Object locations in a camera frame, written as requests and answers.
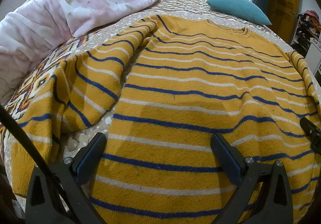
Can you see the cluttered shelf unit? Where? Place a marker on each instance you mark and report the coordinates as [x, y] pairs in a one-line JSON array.
[[306, 40]]

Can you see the teal pillow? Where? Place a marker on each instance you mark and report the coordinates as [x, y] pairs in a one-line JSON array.
[[243, 9]]

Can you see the yellow striped knit sweater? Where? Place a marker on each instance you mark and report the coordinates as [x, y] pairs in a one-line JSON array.
[[180, 103]]

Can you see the beige patterned quilted bedspread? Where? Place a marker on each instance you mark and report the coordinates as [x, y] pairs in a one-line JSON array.
[[175, 7]]

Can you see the brown wooden door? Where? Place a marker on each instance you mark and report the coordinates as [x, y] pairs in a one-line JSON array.
[[283, 17]]

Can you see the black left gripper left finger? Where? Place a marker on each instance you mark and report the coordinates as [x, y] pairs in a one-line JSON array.
[[57, 196]]

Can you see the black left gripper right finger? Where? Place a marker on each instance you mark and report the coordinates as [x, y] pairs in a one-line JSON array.
[[274, 203]]

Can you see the pink floral fleece blanket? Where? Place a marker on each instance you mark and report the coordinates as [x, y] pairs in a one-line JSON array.
[[36, 28]]

